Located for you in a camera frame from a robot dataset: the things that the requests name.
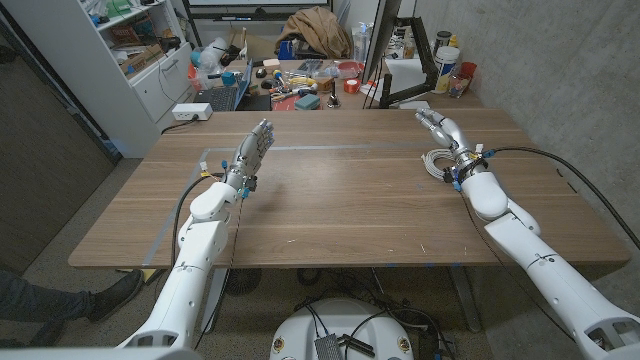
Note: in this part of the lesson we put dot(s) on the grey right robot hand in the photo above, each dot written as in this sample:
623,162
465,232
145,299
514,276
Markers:
452,132

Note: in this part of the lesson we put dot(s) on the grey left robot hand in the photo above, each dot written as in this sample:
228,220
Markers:
252,150

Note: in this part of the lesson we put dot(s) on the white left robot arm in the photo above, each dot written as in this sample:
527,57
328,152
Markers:
197,250

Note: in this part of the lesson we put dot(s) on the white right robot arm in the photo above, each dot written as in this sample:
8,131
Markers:
530,250

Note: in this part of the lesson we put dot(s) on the cluttered wooden desk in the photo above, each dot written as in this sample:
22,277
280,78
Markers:
450,102

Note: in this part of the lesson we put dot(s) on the black open laptop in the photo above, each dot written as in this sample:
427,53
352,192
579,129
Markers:
222,97

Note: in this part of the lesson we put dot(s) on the white lidded canister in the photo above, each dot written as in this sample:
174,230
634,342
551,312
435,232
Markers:
445,67

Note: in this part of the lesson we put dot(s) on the teal box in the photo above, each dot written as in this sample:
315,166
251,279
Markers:
307,102

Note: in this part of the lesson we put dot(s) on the white power strip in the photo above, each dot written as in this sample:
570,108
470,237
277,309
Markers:
190,111

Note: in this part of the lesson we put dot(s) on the black computer mouse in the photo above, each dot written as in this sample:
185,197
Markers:
261,73

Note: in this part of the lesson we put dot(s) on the clear plastic bag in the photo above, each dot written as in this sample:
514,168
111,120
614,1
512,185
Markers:
210,57

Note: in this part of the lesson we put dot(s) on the red tape roll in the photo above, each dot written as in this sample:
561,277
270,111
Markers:
351,86

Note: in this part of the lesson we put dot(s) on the black monitor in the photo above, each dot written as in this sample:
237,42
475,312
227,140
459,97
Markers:
382,35

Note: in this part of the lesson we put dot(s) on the red bowl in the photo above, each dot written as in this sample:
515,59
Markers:
350,67

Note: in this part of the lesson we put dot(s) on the black floor fan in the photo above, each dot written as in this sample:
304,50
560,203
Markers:
242,281

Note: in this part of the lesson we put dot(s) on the brown jacket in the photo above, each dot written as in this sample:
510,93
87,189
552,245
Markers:
317,30

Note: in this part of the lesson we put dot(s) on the cardboard box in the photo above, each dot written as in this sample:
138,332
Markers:
142,59

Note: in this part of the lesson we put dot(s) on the grey table leg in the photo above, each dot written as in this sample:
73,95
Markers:
465,300
216,295

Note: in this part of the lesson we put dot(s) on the white shelf cabinet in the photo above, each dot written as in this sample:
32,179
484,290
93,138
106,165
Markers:
100,75

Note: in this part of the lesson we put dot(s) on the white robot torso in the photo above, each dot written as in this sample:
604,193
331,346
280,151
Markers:
345,320

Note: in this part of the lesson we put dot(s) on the person's leg with dark shoe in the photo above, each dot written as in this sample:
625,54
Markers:
115,295

